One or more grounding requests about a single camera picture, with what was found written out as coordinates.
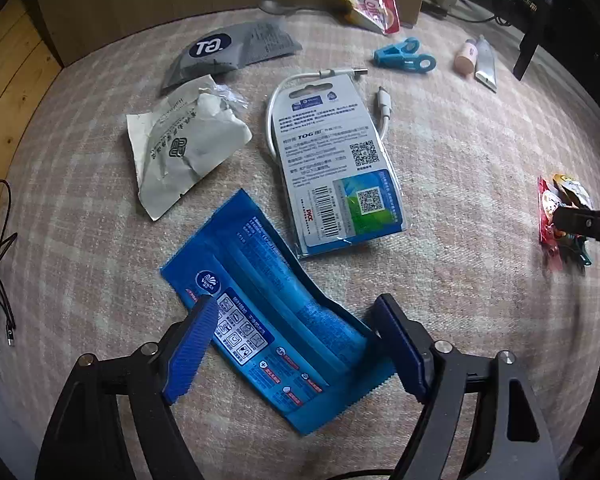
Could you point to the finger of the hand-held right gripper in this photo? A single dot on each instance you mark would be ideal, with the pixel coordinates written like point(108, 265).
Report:
point(580, 221)

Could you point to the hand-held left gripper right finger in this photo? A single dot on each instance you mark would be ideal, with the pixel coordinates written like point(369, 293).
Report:
point(400, 350)

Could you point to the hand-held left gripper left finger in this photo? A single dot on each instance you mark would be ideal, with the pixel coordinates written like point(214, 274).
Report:
point(190, 350)

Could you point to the red snack packet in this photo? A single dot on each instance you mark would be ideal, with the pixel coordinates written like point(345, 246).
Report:
point(550, 205)

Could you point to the blue wipes packet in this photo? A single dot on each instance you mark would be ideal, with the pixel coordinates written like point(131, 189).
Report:
point(280, 310)

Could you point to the black chair leg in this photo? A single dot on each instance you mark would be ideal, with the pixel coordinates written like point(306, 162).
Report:
point(527, 50)

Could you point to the white squeeze tube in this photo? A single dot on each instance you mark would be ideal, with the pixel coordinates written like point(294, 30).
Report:
point(485, 62)

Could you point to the white and blue card package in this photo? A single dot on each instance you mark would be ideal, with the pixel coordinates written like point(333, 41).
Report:
point(330, 175)

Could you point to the crumpled white paper wrapper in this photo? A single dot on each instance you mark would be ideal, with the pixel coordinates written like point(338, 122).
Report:
point(180, 160)

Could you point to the blue plastic clip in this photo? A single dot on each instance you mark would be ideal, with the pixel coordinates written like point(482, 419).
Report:
point(395, 55)

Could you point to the red and yellow sachet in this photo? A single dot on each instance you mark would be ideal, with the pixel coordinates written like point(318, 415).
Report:
point(375, 10)

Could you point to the grey foil pouch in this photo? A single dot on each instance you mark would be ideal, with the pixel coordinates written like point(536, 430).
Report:
point(215, 52)

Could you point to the metal spoon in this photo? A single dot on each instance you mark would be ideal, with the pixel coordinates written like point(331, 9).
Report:
point(272, 6)

